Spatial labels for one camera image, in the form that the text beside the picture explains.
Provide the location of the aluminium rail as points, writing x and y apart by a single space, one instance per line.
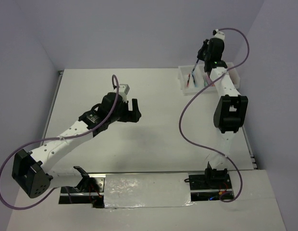
194 172

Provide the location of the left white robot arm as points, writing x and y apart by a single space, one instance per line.
31 170

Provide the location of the purple highlighter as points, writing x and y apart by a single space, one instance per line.
208 79

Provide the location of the silver foil sheet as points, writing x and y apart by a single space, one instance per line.
147 190

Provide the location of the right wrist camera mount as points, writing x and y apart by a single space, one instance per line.
218 34

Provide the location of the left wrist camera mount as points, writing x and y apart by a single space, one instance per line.
122 90

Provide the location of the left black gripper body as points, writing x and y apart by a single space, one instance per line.
122 115

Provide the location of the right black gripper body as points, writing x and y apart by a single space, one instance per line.
207 57

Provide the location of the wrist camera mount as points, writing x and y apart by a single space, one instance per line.
122 90
218 34

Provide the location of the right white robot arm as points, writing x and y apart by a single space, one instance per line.
231 109

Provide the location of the dark blue pen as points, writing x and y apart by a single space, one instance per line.
194 67

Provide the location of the teal blue pen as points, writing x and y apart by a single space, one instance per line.
194 81

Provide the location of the clear three-compartment organizer tray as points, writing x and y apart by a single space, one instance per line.
200 76

